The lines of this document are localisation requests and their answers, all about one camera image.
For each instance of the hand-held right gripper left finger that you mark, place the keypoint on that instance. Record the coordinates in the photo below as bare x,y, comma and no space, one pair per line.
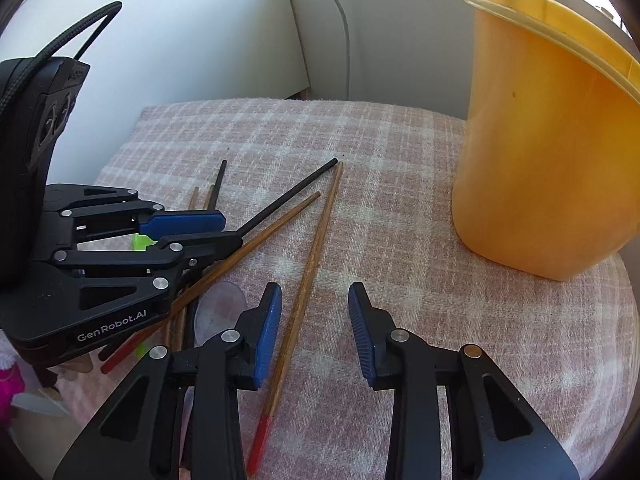
265,335

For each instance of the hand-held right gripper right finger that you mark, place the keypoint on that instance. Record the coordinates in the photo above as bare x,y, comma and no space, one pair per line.
361,335

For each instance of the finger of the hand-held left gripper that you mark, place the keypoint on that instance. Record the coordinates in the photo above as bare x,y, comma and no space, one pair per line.
182,222
210,245

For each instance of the brown wooden chopstick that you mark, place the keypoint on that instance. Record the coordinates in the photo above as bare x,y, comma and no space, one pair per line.
208,199

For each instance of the green plastic spoon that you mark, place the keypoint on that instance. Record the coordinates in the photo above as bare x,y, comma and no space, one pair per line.
140,243

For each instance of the black chopstick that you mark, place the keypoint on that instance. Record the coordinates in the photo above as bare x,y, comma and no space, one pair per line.
220,185
290,195

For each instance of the clear plastic spoon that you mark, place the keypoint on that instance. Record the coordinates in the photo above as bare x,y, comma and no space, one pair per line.
217,310

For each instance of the red-tipped wooden chopstick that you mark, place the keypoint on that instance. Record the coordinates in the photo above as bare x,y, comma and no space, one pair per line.
313,260
270,231

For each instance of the yellow plastic container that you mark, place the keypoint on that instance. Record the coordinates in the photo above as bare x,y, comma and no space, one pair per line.
525,160

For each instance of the pink checked cloth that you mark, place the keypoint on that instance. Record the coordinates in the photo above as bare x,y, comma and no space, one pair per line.
400,210

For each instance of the white cabinet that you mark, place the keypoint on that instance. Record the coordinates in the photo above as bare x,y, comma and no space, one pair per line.
175,35

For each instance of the white paper sheet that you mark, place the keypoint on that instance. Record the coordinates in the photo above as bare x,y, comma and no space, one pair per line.
40,405

